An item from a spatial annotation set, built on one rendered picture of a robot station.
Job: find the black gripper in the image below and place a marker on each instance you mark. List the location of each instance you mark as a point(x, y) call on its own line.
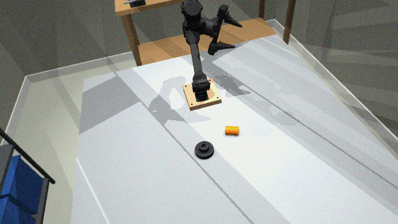
point(208, 27)

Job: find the orange knob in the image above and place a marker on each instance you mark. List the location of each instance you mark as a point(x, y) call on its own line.
point(231, 130)

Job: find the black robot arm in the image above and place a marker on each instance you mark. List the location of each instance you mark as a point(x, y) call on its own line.
point(192, 12)

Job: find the dark grey round pedestal with shaft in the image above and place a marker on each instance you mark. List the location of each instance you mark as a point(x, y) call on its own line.
point(204, 150)

